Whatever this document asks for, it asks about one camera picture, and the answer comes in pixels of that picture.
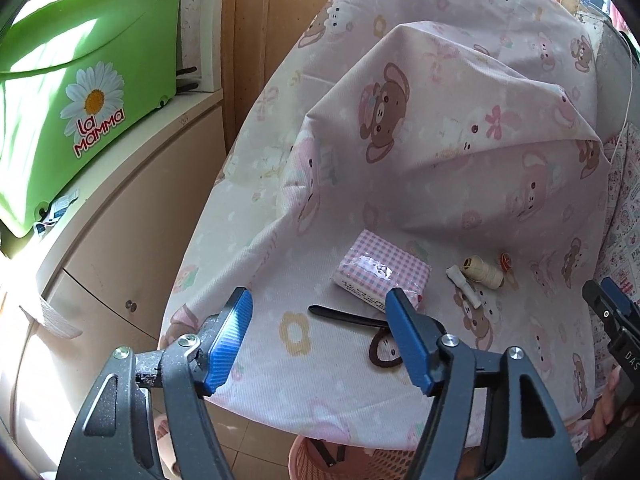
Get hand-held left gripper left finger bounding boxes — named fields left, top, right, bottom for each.
left=55, top=287, right=253, bottom=480

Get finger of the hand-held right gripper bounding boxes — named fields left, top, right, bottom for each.
left=582, top=276, right=640, bottom=356

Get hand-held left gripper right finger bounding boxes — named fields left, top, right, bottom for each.
left=385, top=287, right=583, bottom=480

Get black hair tie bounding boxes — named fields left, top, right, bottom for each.
left=368, top=328, right=407, bottom=369

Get black plastic spoon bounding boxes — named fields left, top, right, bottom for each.
left=308, top=304, right=390, bottom=329

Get pink checkered tissue pack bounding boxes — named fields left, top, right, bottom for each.
left=330, top=229, right=432, bottom=312

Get small white roll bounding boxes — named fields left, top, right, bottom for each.
left=446, top=265, right=484, bottom=311

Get pink plastic waste basket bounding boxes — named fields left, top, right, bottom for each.
left=290, top=432, right=483, bottom=480

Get person's right hand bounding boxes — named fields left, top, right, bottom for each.
left=589, top=364, right=626, bottom=443

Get floral print cloth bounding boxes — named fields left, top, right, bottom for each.
left=602, top=130, right=640, bottom=301

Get beige thread spool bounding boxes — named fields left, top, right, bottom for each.
left=460, top=255, right=505, bottom=291

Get white cabinet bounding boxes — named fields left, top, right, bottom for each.
left=0, top=85, right=231, bottom=461

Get white cloth strip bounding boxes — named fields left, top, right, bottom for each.
left=19, top=299, right=84, bottom=339

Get pink bear print cloth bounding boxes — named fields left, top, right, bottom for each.
left=159, top=0, right=616, bottom=451

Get grey appliance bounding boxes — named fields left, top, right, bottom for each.
left=575, top=10, right=640, bottom=146

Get green plastic storage box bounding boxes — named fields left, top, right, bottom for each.
left=0, top=0, right=197, bottom=238

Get wooden door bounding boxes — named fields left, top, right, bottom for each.
left=220, top=0, right=383, bottom=161

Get white cable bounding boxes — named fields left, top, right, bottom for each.
left=607, top=30, right=637, bottom=166

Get black handles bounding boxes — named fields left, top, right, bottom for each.
left=175, top=66, right=202, bottom=94

